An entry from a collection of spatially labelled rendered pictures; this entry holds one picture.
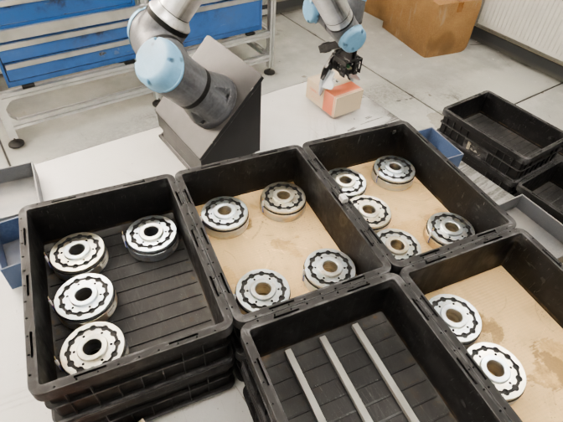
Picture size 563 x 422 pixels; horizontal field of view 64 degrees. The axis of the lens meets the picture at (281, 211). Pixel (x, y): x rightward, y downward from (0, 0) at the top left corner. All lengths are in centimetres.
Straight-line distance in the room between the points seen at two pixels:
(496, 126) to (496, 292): 128
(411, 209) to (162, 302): 60
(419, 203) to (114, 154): 89
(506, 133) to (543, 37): 182
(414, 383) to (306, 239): 36
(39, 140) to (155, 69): 183
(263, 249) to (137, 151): 64
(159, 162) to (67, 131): 155
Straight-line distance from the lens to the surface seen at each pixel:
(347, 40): 130
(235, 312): 75
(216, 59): 135
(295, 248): 96
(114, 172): 139
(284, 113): 160
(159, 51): 113
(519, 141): 215
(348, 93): 158
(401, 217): 108
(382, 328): 88
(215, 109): 120
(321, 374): 82
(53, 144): 282
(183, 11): 122
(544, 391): 93
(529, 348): 97
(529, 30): 395
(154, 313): 89
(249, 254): 95
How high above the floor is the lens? 156
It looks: 45 degrees down
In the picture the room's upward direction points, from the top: 4 degrees clockwise
